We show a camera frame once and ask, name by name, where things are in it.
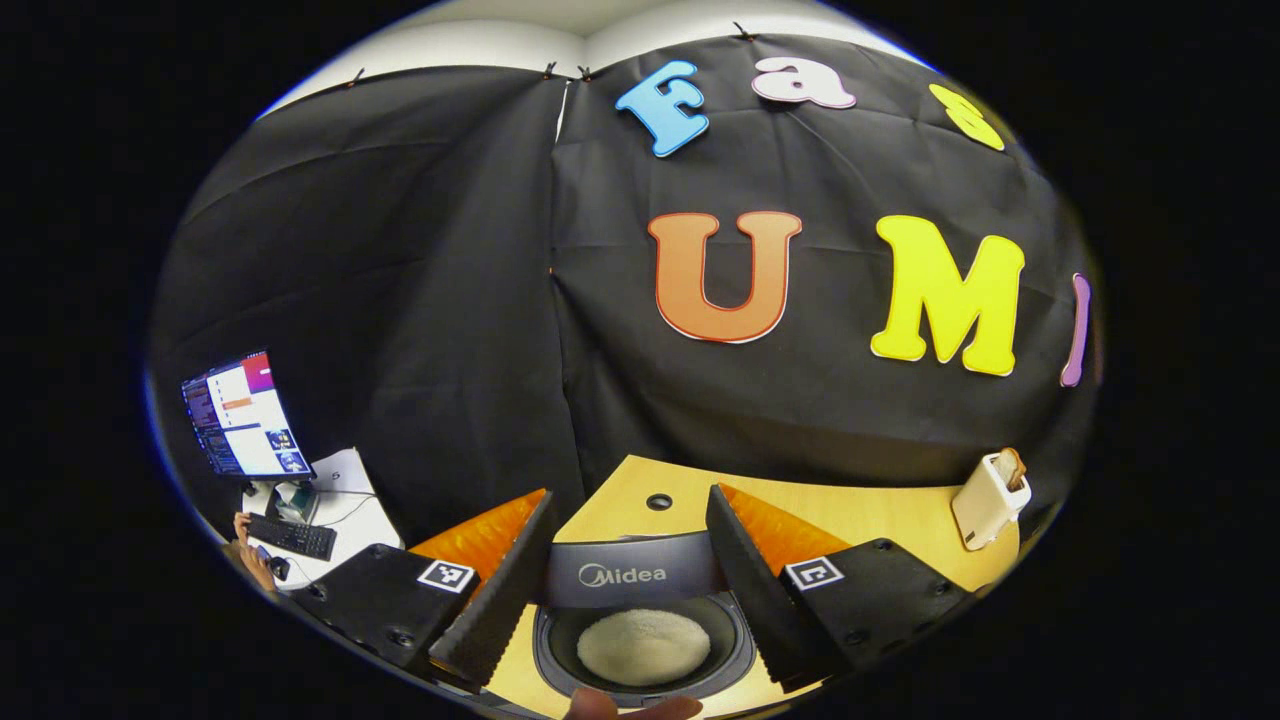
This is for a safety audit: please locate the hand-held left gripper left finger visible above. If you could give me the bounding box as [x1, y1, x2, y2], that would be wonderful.
[290, 488, 558, 694]

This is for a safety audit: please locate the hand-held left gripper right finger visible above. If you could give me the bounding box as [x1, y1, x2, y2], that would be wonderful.
[706, 483, 976, 693]

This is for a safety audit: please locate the silver black rice cooker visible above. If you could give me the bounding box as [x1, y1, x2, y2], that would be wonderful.
[533, 532, 758, 713]

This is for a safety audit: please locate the white rice heap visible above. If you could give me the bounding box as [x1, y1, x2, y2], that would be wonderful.
[577, 608, 712, 687]

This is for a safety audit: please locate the white side table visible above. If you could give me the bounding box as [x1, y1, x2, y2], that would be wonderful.
[240, 447, 401, 591]

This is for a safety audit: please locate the black keyboard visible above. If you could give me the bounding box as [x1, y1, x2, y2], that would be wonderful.
[245, 513, 338, 561]

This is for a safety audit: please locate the small teal box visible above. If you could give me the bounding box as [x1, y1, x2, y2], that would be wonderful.
[275, 480, 321, 523]

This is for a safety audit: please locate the white toaster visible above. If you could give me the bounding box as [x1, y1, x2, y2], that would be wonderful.
[950, 450, 1033, 552]

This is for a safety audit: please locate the black backdrop cloth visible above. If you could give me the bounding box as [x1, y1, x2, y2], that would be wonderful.
[148, 35, 1101, 546]

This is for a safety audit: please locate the computer monitor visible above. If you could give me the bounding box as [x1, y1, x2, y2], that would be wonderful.
[181, 350, 316, 479]

